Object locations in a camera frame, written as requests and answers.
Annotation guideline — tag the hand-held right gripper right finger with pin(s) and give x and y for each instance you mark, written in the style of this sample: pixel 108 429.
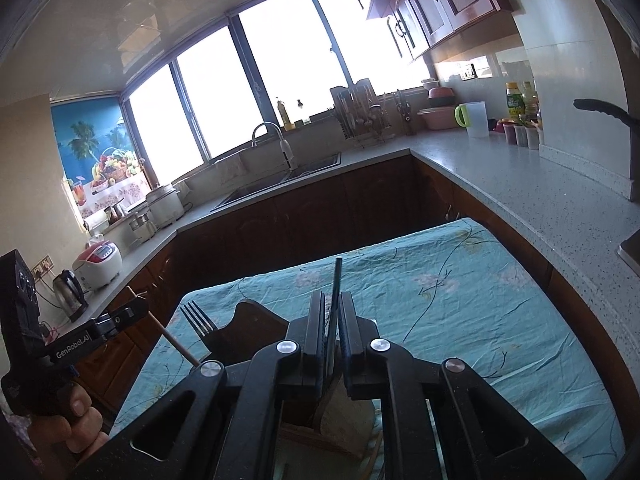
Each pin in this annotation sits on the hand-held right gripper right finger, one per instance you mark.
pixel 346 332

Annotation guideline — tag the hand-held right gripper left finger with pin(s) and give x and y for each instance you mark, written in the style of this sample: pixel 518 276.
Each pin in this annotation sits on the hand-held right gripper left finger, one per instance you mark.
pixel 318 332

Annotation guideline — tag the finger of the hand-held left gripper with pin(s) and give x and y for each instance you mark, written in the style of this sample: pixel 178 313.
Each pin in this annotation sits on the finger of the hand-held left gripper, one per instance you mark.
pixel 125 316

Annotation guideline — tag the wooden chopstick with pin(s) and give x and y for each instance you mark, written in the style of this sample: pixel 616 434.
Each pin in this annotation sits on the wooden chopstick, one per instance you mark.
pixel 162 330

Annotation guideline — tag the metal chopstick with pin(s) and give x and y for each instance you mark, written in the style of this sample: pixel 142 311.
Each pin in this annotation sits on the metal chopstick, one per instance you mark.
pixel 336 280

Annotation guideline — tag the person's left hand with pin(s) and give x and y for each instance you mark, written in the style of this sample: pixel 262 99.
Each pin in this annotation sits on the person's left hand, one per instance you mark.
pixel 82 422

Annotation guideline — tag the steel electric kettle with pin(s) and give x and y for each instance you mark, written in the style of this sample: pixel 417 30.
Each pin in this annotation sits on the steel electric kettle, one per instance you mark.
pixel 70 295

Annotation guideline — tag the red and white rice cooker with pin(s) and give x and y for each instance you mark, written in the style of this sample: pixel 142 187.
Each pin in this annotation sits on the red and white rice cooker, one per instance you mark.
pixel 97 265

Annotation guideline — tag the metal fork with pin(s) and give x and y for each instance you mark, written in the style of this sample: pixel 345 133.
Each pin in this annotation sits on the metal fork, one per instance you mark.
pixel 196 322

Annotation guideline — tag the small white kitchen appliance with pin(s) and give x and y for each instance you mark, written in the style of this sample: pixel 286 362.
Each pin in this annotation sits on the small white kitchen appliance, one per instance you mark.
pixel 142 230

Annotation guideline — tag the paper towel roll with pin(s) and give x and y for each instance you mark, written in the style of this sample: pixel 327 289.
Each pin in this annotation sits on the paper towel roll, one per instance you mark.
pixel 95 221

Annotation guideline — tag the brown metal pot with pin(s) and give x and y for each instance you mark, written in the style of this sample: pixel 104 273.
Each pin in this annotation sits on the brown metal pot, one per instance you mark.
pixel 116 211

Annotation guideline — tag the teal floral tablecloth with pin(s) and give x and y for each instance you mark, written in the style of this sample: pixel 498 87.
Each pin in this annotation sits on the teal floral tablecloth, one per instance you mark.
pixel 450 310

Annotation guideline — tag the wooden base cabinets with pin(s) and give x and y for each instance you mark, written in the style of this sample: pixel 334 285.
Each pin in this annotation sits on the wooden base cabinets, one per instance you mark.
pixel 310 220

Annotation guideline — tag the white electric cooker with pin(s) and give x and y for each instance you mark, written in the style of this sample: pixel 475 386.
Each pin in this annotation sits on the white electric cooker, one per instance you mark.
pixel 165 207

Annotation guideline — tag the steel kitchen sink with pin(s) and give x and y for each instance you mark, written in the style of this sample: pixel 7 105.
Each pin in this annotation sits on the steel kitchen sink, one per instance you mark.
pixel 280 180

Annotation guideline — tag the beige dishcloth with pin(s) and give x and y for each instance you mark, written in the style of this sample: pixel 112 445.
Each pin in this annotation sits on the beige dishcloth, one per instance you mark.
pixel 231 167

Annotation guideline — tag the curved sink faucet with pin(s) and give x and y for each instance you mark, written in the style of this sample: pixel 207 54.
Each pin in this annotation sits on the curved sink faucet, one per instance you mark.
pixel 280 135

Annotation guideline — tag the yellow dish soap bottle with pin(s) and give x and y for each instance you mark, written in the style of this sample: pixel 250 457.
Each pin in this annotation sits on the yellow dish soap bottle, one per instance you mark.
pixel 285 115

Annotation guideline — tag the dish drying rack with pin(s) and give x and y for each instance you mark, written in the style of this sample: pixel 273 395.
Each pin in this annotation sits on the dish drying rack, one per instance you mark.
pixel 362 110

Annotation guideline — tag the knife and scissors holder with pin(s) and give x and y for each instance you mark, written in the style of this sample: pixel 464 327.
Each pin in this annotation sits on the knife and scissors holder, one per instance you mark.
pixel 406 112

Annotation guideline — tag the pink plastic basin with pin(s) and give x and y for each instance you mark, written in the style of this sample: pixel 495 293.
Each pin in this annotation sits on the pink plastic basin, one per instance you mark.
pixel 437 119

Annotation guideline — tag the pink lidded bowl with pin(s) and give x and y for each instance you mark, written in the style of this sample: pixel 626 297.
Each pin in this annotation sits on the pink lidded bowl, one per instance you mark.
pixel 441 97

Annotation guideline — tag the red lidded container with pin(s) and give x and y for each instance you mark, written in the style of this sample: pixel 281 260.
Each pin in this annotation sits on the red lidded container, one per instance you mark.
pixel 500 126

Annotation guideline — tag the kitchen window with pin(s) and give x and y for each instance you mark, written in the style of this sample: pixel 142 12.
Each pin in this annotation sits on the kitchen window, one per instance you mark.
pixel 280 70

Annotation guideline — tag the yellow green drink bottle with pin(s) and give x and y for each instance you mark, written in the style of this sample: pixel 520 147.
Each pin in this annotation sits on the yellow green drink bottle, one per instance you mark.
pixel 513 102

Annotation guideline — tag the cooking oil bottle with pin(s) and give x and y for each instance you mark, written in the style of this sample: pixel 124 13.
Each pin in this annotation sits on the cooking oil bottle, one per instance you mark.
pixel 530 100

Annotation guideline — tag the double wall socket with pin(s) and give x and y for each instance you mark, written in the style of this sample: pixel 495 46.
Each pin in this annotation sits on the double wall socket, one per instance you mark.
pixel 43 266

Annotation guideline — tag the tropical fruit wall poster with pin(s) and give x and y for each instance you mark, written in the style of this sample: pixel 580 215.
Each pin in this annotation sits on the tropical fruit wall poster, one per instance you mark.
pixel 95 150

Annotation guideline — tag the wall power socket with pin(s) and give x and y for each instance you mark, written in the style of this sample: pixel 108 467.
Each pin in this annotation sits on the wall power socket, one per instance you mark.
pixel 468 72

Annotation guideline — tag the wooden wall cabinets with arched doors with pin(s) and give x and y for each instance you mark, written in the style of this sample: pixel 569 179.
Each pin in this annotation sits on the wooden wall cabinets with arched doors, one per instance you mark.
pixel 450 5

